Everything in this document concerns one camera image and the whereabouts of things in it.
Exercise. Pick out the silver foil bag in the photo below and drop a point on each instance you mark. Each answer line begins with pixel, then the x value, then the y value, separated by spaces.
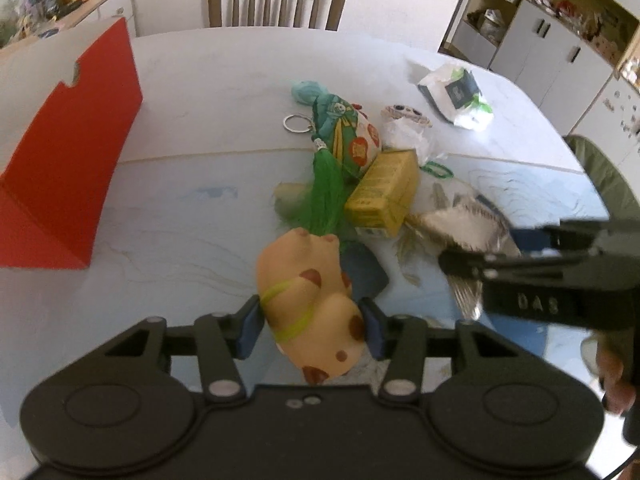
pixel 462 227

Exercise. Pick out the teal plush toy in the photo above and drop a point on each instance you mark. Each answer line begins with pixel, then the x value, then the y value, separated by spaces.
pixel 309 91

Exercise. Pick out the yellow carton box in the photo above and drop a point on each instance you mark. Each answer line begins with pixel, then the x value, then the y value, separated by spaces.
pixel 385 187

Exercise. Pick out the person's right hand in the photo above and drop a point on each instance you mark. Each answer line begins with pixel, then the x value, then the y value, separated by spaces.
pixel 614 375

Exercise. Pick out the small beige object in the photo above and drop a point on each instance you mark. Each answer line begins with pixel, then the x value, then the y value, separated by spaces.
pixel 289 195

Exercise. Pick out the white side cabinet wooden top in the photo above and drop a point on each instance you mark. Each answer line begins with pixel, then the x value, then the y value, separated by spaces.
pixel 107 2

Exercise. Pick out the white wall cabinet unit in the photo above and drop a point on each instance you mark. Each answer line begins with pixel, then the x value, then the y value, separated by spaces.
pixel 555 25

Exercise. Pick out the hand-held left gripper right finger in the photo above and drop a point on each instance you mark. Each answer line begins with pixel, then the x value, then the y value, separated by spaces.
pixel 374 330

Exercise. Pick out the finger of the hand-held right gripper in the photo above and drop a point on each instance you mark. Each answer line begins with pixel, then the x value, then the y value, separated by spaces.
pixel 537 237
pixel 465 262

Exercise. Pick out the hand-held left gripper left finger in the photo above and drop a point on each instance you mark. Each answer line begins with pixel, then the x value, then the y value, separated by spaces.
pixel 248 327

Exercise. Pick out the tan spotted dog toy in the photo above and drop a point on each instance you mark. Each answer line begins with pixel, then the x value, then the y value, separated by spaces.
pixel 310 305

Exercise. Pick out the small big-eyed plush toy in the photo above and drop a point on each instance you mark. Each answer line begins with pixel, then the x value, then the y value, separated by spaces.
pixel 405 112

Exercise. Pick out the white wet wipes pack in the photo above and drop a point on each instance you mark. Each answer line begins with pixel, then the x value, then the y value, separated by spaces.
pixel 457 95

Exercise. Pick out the green embroidered tassel pouch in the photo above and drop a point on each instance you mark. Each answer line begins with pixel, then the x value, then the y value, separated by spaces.
pixel 345 135

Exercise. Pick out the olive green cloth chair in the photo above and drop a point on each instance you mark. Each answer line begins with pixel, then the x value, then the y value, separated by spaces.
pixel 600 175

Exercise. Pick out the pile of colourful toys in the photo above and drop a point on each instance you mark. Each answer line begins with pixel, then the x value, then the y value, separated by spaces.
pixel 30 7

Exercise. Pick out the clear plastic bag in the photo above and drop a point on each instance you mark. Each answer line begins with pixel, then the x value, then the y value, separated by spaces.
pixel 410 137

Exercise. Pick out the dark blue flat pouch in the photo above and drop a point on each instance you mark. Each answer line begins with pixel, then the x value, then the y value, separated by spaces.
pixel 365 267

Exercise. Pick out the red cardboard box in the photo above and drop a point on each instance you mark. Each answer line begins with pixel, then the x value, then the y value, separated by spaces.
pixel 65 170

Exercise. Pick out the wooden chair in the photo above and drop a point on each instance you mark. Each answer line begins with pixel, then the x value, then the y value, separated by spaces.
pixel 277 2

